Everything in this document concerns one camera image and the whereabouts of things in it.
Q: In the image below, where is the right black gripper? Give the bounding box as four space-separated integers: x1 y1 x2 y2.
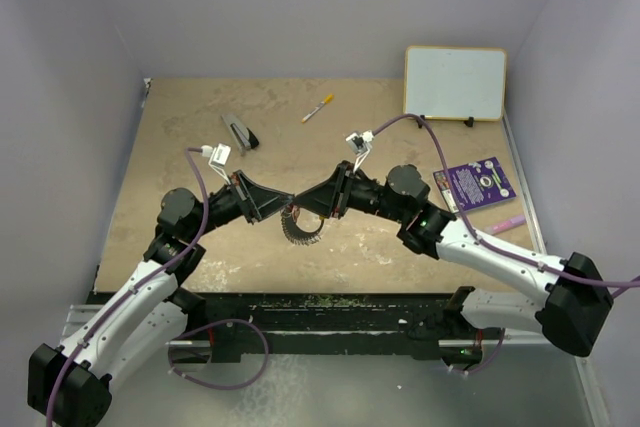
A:
293 160 408 223

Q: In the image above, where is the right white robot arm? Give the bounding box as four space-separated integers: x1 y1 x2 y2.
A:
293 161 613 357

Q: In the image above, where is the silver black stapler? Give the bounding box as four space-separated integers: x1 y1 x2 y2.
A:
221 114 260 156

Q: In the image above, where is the pink eraser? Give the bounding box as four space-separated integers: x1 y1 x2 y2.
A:
485 215 526 235

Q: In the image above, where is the small whiteboard yellow frame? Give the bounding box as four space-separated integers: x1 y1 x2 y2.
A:
403 46 508 122

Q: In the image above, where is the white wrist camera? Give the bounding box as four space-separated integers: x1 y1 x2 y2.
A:
345 130 374 172
201 143 232 182

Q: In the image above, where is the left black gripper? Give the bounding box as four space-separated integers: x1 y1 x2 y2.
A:
187 170 293 240

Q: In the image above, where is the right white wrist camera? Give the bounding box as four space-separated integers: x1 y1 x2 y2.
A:
345 130 374 172

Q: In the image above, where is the red key tag with key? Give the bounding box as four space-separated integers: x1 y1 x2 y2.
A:
288 206 300 223

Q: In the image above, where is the purple booklet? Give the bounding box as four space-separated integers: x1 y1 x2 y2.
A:
433 157 517 213

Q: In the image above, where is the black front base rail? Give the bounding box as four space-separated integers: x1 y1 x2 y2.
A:
169 287 501 365

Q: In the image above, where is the white yellow marker pen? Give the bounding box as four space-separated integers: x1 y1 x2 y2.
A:
301 94 334 123

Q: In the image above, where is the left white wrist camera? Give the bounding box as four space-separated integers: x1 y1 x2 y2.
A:
201 143 232 182

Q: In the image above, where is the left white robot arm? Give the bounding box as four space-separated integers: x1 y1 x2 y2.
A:
27 171 292 426

